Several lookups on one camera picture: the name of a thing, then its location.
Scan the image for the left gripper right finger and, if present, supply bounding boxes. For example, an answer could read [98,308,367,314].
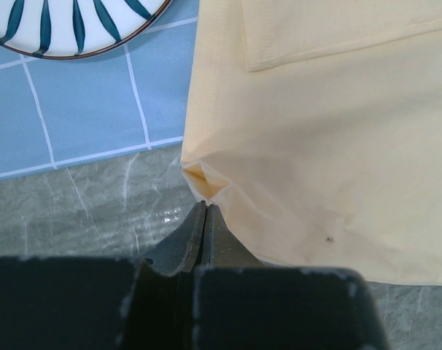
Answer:
[202,205,261,267]

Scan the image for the striped white plate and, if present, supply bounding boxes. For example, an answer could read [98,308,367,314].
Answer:
[0,0,170,60]

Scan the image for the cream yellow t shirt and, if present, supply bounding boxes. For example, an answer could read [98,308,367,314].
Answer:
[181,1,442,285]

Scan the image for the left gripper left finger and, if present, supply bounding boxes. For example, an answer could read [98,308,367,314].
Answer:
[142,201,206,276]

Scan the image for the blue checked placemat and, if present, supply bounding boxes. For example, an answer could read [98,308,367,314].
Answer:
[0,1,199,179]

